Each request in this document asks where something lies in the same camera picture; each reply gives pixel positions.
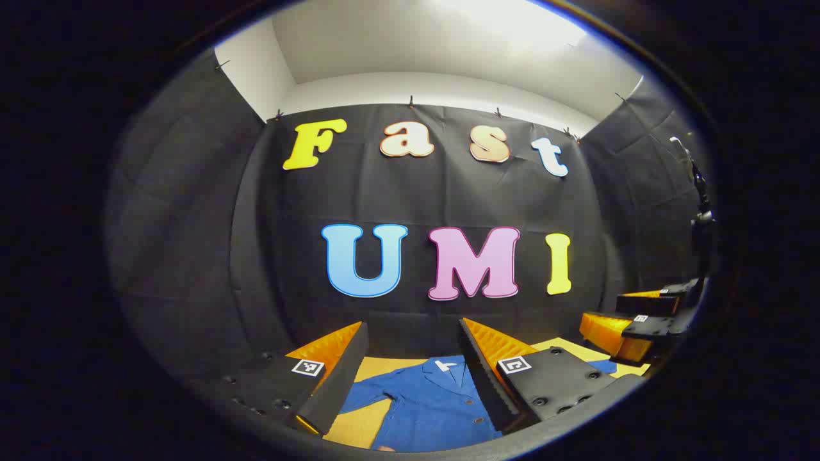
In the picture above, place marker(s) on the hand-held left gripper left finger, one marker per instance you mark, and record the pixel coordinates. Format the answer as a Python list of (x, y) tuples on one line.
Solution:
[(343, 378)]

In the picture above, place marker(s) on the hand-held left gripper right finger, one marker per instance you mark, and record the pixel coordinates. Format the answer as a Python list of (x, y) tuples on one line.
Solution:
[(480, 371)]

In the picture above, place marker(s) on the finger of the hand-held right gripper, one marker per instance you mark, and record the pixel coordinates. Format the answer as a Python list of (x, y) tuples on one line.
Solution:
[(650, 304), (653, 326)]

